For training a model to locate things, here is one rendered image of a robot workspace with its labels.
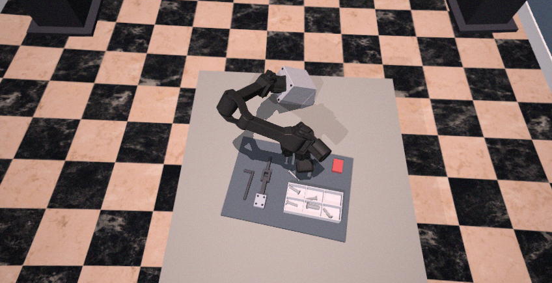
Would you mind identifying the grey flat bar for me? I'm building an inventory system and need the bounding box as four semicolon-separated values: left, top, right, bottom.
260;176;268;195

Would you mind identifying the red rectangular block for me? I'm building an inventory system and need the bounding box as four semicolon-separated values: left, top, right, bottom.
332;159;343;174

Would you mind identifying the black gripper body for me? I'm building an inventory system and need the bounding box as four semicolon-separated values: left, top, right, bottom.
296;151;314;173

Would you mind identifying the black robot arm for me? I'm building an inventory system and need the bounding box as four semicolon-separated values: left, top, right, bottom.
216;70;332;162

